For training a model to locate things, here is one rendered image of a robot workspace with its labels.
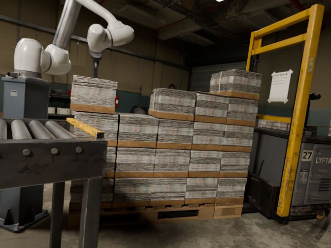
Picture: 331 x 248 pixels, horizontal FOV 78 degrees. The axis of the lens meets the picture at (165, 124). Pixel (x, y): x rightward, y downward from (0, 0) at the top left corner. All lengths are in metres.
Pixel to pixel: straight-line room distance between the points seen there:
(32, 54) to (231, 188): 1.83
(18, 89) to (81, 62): 6.79
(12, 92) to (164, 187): 1.24
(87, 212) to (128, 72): 8.42
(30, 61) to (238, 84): 1.53
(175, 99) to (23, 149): 1.14
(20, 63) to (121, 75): 7.36
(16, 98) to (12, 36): 6.53
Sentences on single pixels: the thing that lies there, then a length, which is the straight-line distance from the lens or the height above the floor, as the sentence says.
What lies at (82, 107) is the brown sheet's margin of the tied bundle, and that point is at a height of 0.86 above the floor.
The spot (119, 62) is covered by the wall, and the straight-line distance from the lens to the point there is 8.88.
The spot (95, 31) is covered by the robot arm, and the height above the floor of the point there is 1.30.
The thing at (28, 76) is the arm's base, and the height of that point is 1.03.
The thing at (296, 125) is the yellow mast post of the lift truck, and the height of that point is 0.89.
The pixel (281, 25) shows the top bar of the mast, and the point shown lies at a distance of 2.40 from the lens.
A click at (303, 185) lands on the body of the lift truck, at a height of 0.36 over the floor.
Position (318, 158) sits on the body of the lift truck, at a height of 0.61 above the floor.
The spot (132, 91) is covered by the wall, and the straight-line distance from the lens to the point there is 9.07.
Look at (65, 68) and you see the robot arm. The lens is 1.81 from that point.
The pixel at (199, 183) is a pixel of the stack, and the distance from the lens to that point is 1.79.
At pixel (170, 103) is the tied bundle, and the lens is 1.55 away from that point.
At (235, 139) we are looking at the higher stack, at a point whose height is 0.71.
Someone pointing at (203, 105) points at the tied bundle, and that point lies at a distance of 1.66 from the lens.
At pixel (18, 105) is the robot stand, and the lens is 1.63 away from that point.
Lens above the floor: 0.94
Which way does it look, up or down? 5 degrees down
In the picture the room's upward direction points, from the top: 6 degrees clockwise
